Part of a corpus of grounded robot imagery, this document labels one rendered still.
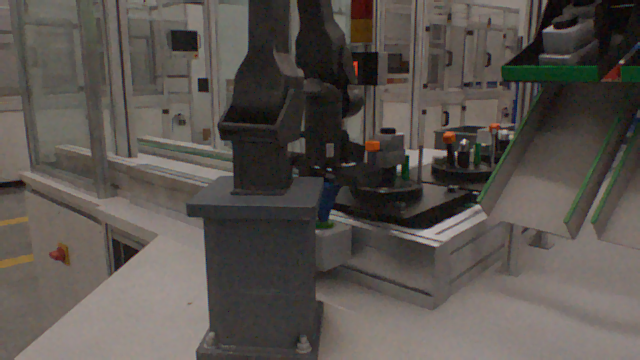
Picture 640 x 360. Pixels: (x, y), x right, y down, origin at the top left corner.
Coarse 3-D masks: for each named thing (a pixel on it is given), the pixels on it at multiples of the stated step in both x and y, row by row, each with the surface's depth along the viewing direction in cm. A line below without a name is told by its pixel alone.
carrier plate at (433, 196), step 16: (432, 192) 95; (448, 192) 95; (464, 192) 95; (336, 208) 88; (368, 208) 84; (384, 208) 84; (416, 208) 84; (432, 208) 85; (448, 208) 89; (400, 224) 79; (416, 224) 81
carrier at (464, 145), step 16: (464, 144) 109; (480, 144) 112; (432, 160) 124; (464, 160) 109; (480, 160) 113; (416, 176) 109; (432, 176) 109; (448, 176) 106; (464, 176) 104; (480, 176) 104; (480, 192) 96
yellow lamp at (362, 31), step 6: (354, 24) 104; (360, 24) 104; (366, 24) 104; (372, 24) 105; (354, 30) 105; (360, 30) 104; (366, 30) 104; (372, 30) 105; (354, 36) 105; (360, 36) 104; (366, 36) 104; (372, 36) 105; (354, 42) 105; (360, 42) 105; (366, 42) 105; (372, 42) 106
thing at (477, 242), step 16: (608, 176) 157; (480, 208) 87; (448, 224) 78; (464, 224) 78; (480, 224) 80; (496, 224) 88; (464, 240) 76; (480, 240) 81; (496, 240) 87; (464, 256) 77; (480, 256) 83; (496, 256) 88; (464, 272) 79; (480, 272) 84; (448, 288) 75
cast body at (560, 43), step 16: (560, 16) 63; (576, 16) 62; (544, 32) 64; (560, 32) 62; (576, 32) 61; (592, 32) 62; (544, 48) 65; (560, 48) 63; (576, 48) 62; (592, 48) 63; (544, 64) 65; (560, 64) 63; (576, 64) 62
